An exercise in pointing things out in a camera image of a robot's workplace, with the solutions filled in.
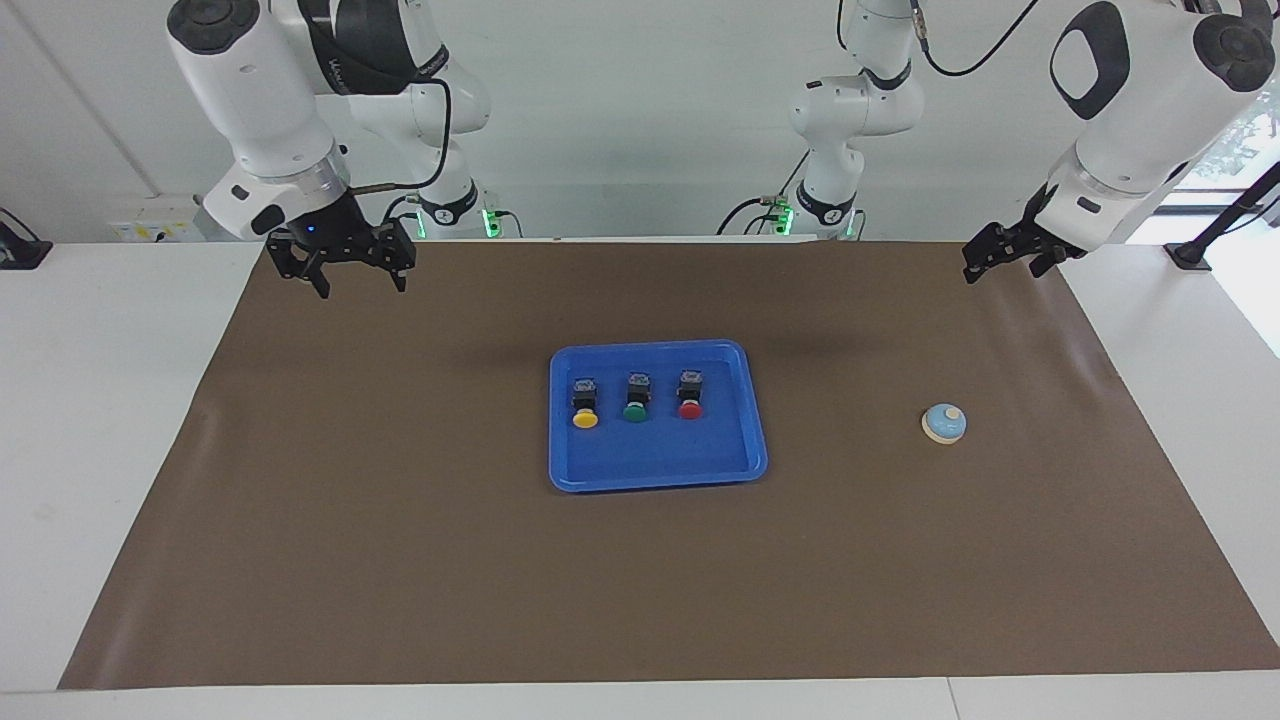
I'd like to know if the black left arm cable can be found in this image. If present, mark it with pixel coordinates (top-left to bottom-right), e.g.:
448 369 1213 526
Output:
915 0 1043 75

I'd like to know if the brown table mat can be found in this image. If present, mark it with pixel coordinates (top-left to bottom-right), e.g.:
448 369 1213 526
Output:
57 240 1280 692

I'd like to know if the blue plastic tray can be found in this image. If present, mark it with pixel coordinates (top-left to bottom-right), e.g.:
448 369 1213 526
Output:
548 340 770 494

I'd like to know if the bright window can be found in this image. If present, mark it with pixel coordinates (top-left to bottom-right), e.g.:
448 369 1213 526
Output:
1165 85 1280 216

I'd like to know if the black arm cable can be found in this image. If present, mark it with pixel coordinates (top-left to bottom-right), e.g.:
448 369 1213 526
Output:
350 78 453 197
915 0 1043 75

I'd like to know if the small black table clamp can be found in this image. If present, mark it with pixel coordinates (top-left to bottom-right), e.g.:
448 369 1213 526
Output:
0 207 54 272

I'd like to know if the black angled stand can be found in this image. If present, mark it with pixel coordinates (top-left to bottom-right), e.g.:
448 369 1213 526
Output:
1162 158 1280 274

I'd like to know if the light blue service bell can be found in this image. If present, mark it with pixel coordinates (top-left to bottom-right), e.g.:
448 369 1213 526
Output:
920 402 969 446

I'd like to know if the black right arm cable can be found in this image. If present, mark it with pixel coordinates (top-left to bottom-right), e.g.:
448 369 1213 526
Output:
350 78 453 197

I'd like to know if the black base power cable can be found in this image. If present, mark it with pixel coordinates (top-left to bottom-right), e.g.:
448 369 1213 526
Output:
378 193 426 242
715 150 813 237

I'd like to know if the white wall socket box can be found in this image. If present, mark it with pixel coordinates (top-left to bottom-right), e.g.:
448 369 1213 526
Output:
108 195 216 244

